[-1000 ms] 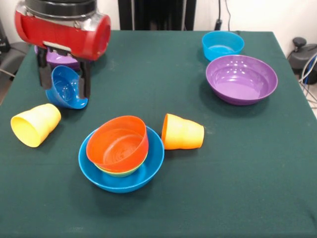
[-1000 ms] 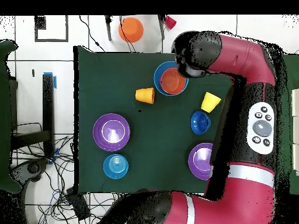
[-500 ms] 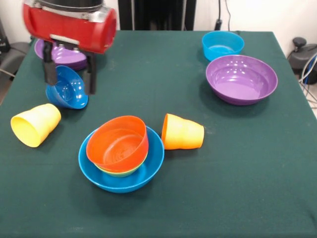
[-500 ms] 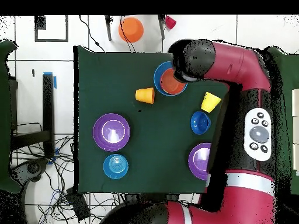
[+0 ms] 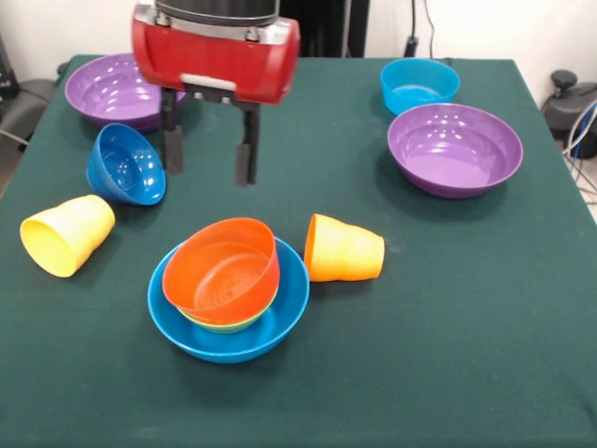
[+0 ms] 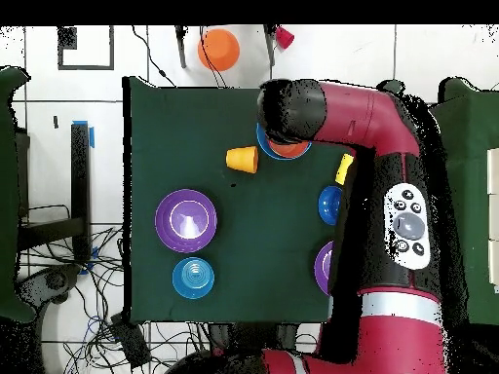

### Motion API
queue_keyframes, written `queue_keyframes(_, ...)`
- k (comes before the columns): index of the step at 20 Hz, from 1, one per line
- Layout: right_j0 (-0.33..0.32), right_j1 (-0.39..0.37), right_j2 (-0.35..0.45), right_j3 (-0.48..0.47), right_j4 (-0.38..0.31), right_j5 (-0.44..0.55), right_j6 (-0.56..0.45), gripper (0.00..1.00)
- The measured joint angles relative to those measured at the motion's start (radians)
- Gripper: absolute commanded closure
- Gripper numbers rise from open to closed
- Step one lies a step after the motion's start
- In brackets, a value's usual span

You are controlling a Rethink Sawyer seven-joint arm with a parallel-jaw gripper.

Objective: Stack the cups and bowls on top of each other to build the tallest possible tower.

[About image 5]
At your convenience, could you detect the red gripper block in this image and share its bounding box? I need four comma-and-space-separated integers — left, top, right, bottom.
131, 2, 302, 189

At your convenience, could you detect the dark blue plastic bowl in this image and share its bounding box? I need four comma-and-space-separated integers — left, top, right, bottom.
86, 122, 168, 207

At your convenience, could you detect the orange-red plastic bowl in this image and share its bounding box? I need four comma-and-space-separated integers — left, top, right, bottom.
161, 217, 282, 327

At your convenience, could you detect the yellow plastic cup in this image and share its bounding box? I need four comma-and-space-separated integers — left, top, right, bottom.
20, 194, 117, 279

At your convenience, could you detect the orange plastic cup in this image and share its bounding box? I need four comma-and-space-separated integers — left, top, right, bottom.
303, 213, 386, 284

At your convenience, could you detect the large light blue bowl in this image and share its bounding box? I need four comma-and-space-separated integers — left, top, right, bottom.
147, 235, 311, 365

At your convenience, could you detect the green plastic bowl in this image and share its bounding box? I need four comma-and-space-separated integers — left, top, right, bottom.
176, 284, 280, 335

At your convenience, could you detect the purple plastic bowl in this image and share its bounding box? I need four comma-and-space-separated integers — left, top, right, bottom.
63, 51, 187, 134
386, 103, 525, 201

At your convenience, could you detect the black office chair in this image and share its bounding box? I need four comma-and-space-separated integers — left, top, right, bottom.
0, 32, 69, 141

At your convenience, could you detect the small light blue bowl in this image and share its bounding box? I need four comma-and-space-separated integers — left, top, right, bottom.
380, 57, 462, 117

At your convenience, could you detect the dark green tablecloth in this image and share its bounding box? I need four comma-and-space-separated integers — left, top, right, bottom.
0, 54, 597, 448

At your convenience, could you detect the black hanging cable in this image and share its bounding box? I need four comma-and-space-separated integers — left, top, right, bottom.
404, 0, 420, 58

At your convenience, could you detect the tangle of floor cables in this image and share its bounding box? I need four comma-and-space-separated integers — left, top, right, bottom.
562, 100, 597, 197

